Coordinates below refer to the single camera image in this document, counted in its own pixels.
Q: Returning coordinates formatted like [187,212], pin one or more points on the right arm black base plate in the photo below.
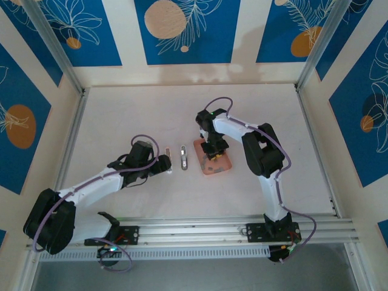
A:
[254,233]

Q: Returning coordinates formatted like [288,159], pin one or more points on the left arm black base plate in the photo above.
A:
[130,235]

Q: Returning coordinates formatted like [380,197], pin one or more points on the aluminium frame post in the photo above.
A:
[321,39]
[51,39]

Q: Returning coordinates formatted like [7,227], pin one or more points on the aluminium rail beam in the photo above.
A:
[194,230]

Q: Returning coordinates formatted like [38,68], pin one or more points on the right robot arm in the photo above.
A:
[263,151]

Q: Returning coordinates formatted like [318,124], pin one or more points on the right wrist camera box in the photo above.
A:
[201,132]

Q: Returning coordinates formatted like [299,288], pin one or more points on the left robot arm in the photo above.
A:
[91,191]

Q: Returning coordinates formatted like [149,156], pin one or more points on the grey mini stapler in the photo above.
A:
[184,157]

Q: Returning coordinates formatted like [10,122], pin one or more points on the aluminium side rail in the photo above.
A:
[79,112]
[306,121]

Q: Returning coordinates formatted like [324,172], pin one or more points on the pink plastic tray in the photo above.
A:
[225,165]

